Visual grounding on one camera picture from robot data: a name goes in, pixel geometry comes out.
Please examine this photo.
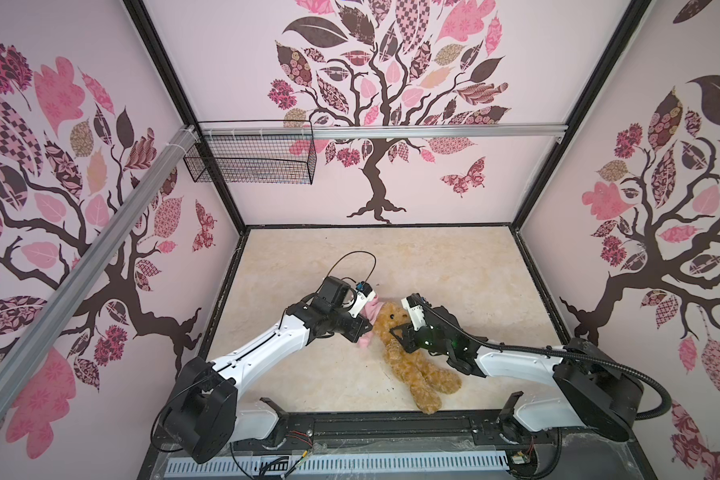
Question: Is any pink knitted bear sweater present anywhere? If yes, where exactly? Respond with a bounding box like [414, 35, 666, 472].
[357, 296, 385, 348]

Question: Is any brown teddy bear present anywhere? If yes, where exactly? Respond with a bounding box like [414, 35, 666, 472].
[373, 302, 462, 414]

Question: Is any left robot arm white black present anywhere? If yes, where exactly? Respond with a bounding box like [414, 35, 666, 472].
[156, 276, 376, 464]

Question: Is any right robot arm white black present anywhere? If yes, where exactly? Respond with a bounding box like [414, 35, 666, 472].
[390, 294, 644, 444]

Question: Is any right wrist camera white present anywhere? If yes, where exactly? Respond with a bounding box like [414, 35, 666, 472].
[406, 305, 426, 331]

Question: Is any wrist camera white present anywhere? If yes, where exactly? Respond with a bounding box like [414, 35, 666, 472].
[406, 305, 426, 331]
[349, 281, 376, 318]

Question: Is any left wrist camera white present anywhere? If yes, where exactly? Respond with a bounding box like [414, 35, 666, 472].
[349, 281, 376, 318]

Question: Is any left camera black cable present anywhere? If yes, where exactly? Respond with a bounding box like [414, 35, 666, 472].
[323, 250, 378, 286]

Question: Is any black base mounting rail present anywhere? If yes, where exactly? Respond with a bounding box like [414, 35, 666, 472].
[149, 407, 631, 451]

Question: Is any black wire basket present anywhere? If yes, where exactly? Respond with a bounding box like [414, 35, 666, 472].
[184, 120, 317, 185]

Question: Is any white slotted cable duct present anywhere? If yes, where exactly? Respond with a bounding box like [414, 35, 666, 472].
[162, 451, 509, 479]

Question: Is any back aluminium rail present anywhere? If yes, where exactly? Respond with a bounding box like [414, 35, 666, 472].
[201, 123, 568, 140]

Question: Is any aluminium rail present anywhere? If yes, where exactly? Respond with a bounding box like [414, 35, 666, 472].
[201, 123, 568, 140]
[0, 125, 198, 420]

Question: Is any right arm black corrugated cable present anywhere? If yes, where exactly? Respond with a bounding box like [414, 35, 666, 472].
[419, 299, 673, 421]

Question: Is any left aluminium rail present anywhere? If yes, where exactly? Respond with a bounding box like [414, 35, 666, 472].
[0, 125, 198, 420]

